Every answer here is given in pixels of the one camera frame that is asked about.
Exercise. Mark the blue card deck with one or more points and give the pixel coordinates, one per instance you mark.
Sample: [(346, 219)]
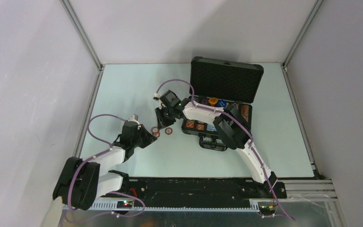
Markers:
[(210, 127)]

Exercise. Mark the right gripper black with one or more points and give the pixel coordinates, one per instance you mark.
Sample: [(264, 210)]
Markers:
[(160, 119)]

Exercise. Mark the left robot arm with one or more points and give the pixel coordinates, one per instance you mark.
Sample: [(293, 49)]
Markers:
[(83, 180)]

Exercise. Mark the orange round button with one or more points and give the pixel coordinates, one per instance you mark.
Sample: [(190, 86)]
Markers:
[(213, 101)]

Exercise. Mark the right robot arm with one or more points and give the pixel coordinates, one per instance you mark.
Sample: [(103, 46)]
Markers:
[(231, 127)]

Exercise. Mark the black poker set case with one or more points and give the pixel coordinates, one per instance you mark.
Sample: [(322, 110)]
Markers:
[(234, 82)]

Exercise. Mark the purple chip stack row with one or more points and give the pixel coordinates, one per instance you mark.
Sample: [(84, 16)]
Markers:
[(200, 127)]

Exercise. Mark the blue round dealer button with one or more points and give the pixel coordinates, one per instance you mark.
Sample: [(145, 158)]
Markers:
[(222, 103)]

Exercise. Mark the red poker chip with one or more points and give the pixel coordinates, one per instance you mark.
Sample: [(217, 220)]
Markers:
[(154, 129), (168, 131), (156, 134)]

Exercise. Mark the dark orange chip stack row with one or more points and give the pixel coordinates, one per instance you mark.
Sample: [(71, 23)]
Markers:
[(245, 112)]

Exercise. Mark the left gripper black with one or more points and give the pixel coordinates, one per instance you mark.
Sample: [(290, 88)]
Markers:
[(149, 138)]

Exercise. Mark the green chip stack row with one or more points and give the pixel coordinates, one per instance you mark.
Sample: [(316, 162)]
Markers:
[(190, 124)]

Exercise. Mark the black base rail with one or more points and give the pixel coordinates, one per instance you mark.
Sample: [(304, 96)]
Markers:
[(196, 193)]

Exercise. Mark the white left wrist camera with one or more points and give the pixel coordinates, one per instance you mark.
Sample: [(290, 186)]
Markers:
[(134, 118)]

